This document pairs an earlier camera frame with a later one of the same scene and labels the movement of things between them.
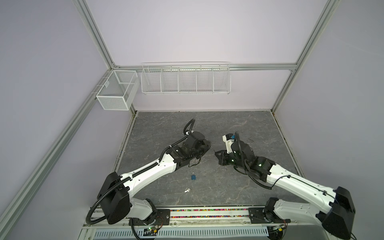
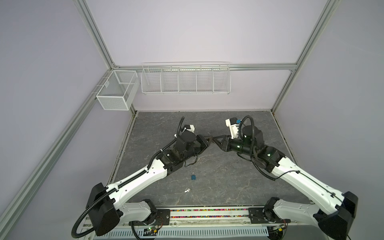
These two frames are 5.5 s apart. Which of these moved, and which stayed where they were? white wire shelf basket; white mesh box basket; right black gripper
Moved: right black gripper
Stayed: white wire shelf basket; white mesh box basket
